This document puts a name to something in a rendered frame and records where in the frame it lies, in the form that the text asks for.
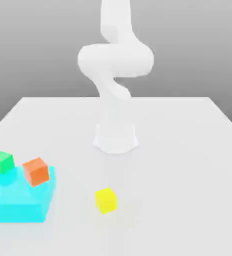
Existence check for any small orange cube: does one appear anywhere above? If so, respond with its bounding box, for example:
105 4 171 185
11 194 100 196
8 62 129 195
22 156 50 188

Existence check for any small yellow cube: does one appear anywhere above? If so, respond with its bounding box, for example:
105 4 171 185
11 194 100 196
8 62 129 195
95 187 118 215

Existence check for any large cyan box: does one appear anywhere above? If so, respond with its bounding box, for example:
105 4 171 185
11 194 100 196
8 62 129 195
0 165 57 224

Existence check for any small green cube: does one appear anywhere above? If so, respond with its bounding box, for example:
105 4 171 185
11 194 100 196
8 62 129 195
0 151 16 175

